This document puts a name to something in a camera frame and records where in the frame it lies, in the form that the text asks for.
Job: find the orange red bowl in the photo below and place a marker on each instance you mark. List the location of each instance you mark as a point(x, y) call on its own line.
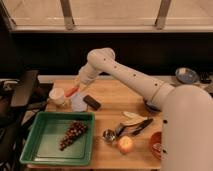
point(155, 138)

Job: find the black handled knife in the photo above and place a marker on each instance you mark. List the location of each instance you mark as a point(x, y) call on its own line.
point(139, 128)

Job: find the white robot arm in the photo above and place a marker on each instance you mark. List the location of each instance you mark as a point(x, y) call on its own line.
point(187, 112)

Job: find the metal ice cream scoop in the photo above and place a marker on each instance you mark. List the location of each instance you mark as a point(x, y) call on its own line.
point(110, 135)

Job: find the black rectangular phone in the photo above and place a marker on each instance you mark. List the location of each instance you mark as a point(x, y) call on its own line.
point(91, 102)

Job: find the red yellow apple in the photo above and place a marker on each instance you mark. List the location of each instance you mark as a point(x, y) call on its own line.
point(125, 144)

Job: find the white paper cup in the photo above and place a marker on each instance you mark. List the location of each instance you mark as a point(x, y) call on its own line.
point(57, 96)

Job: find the metal spoon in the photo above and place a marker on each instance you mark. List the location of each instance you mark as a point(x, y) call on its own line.
point(157, 146)

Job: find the bunch of dark grapes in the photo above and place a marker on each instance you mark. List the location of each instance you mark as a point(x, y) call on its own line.
point(74, 131)

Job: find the dark chair at left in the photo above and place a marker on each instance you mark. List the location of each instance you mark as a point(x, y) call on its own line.
point(25, 95)

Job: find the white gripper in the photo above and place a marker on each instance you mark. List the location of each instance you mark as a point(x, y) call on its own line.
point(87, 75)

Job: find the green plastic tray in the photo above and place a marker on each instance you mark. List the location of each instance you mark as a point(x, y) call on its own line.
point(44, 142)

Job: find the dark purple bowl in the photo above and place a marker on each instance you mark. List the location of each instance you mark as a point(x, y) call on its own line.
point(150, 107)

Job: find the orange red pepper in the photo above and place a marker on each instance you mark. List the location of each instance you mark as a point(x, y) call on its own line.
point(70, 92)

